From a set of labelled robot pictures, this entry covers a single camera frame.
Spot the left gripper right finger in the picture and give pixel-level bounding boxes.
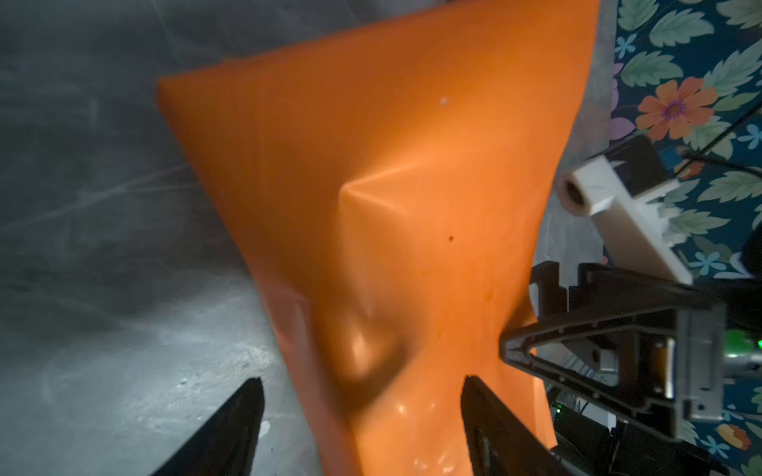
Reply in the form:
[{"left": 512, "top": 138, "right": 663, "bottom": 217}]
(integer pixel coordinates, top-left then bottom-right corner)
[{"left": 460, "top": 376, "right": 570, "bottom": 476}]

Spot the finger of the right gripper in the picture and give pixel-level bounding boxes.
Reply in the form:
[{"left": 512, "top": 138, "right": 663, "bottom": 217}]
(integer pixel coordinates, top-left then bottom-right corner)
[{"left": 500, "top": 305, "right": 699, "bottom": 412}]

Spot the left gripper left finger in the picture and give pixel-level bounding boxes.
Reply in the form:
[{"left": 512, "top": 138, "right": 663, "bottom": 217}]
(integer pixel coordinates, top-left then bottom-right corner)
[{"left": 154, "top": 378, "right": 265, "bottom": 476}]

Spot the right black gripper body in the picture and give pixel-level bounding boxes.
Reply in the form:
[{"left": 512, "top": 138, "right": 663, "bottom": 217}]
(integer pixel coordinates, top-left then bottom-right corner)
[{"left": 530, "top": 262, "right": 761, "bottom": 475}]

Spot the yellow wrapping paper sheet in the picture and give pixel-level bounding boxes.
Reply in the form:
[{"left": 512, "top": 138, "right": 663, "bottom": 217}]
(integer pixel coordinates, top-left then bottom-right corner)
[{"left": 157, "top": 1, "right": 599, "bottom": 475}]

